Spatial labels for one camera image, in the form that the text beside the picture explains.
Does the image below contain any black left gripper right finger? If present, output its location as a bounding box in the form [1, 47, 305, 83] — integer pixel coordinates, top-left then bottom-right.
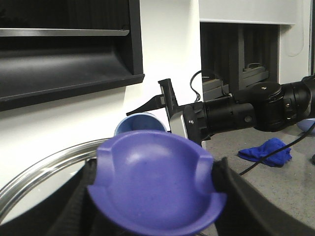
[213, 158, 315, 236]

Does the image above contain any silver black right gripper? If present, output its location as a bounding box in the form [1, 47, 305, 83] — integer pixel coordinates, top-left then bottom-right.
[126, 79, 212, 146]

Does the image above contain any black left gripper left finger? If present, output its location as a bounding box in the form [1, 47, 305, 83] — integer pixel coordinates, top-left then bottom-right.
[0, 159, 97, 236]

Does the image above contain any light blue cup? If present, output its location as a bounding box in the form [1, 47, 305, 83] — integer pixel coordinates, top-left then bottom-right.
[114, 113, 167, 136]

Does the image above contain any glass lid with blue knob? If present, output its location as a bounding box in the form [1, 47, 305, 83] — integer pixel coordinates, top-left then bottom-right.
[0, 130, 227, 236]

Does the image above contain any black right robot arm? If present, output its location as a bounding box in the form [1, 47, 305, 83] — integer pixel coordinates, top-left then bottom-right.
[127, 76, 315, 145]

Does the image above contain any blue cloth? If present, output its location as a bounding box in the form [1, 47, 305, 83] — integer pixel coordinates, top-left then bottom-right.
[238, 138, 292, 167]

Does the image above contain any black dish rack shelf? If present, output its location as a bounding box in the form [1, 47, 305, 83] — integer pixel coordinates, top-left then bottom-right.
[200, 23, 280, 101]

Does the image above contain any light blue bowl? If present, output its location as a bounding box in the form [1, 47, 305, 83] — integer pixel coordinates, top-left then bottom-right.
[296, 118, 315, 132]

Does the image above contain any black range hood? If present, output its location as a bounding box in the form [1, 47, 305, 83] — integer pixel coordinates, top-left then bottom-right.
[0, 0, 145, 111]

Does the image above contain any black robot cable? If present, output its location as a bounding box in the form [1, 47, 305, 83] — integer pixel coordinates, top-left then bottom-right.
[239, 121, 315, 176]

